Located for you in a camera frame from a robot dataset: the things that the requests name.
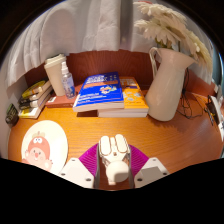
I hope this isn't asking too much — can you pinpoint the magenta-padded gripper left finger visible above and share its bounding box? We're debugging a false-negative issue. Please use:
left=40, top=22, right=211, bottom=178
left=59, top=143, right=100, bottom=189

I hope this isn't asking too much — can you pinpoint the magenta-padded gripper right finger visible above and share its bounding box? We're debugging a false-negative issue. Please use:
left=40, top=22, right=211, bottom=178
left=129, top=144, right=170, bottom=189

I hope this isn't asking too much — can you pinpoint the white rabbit-shaped computer mouse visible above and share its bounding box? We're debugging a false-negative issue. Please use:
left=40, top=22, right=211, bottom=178
left=98, top=133, right=132, bottom=186

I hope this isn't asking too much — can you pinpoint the round cartoon-print mouse pad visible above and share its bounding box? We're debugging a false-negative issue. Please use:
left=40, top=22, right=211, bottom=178
left=20, top=119, right=69, bottom=176

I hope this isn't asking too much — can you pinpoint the orange book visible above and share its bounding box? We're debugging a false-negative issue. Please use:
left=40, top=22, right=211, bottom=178
left=97, top=76, right=150, bottom=119

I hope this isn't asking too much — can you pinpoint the red-brown book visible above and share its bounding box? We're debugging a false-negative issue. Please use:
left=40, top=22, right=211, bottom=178
left=44, top=83, right=84, bottom=109

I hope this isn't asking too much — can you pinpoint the yellow and white book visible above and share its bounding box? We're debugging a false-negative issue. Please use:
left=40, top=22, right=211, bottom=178
left=18, top=99, right=51, bottom=120

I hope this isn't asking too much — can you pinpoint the white ceramic jug vase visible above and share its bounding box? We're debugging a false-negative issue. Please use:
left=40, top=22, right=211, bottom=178
left=144, top=46, right=198, bottom=122

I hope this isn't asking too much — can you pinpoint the white flat device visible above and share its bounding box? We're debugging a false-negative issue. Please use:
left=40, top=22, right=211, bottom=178
left=205, top=94, right=224, bottom=141

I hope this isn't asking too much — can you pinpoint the dark mug with green inside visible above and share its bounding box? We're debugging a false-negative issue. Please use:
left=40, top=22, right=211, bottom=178
left=4, top=103, right=20, bottom=127

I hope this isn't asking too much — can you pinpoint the clear spray bottle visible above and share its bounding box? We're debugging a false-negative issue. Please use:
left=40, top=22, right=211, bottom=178
left=60, top=61, right=77, bottom=100

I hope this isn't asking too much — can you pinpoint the cream lidded tumbler cup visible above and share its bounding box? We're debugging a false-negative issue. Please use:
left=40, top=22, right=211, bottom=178
left=43, top=53, right=68, bottom=98

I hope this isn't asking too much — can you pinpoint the white pleated curtain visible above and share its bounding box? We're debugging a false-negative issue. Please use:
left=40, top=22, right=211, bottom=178
left=3, top=0, right=161, bottom=88

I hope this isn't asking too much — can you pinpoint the white flower bouquet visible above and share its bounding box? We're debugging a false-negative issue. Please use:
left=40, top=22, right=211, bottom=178
left=133, top=0, right=213, bottom=76

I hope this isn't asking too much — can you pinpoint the black cable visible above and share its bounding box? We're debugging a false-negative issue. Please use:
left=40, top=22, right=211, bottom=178
left=176, top=68, right=205, bottom=119

